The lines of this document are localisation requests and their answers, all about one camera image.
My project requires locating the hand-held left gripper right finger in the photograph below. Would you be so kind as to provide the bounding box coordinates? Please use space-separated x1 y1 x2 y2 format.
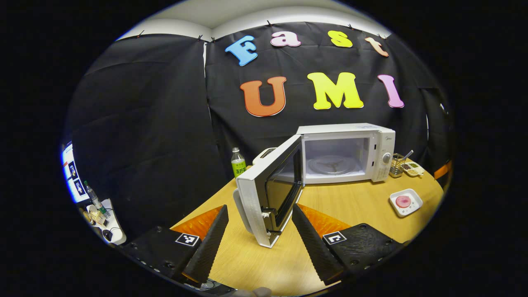
291 203 407 286

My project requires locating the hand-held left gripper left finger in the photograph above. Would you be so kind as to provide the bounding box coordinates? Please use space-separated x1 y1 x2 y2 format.
122 204 229 288

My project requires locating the white square plate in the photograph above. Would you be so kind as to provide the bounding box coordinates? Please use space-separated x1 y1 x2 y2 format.
389 189 424 218

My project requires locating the white microwave oven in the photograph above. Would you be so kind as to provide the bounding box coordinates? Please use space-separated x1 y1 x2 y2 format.
233 123 396 249

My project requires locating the white divided bean dish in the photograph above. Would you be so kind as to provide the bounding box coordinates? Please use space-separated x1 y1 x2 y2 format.
403 162 425 178

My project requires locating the green drink bottle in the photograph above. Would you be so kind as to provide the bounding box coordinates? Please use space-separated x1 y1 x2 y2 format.
231 147 247 179

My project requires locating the white side table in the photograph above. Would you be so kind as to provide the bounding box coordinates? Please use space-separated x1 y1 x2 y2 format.
80 198 127 246

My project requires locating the white toaster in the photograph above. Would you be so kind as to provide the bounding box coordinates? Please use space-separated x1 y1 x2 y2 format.
252 147 277 165

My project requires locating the clear plastic bottle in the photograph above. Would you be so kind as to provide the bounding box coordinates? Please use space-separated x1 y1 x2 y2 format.
84 181 108 218

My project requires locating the computer monitor screen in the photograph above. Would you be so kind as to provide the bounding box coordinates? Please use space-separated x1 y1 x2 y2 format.
62 142 90 203

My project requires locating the metal wire basket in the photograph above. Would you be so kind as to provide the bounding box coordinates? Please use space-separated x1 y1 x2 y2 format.
389 153 407 179

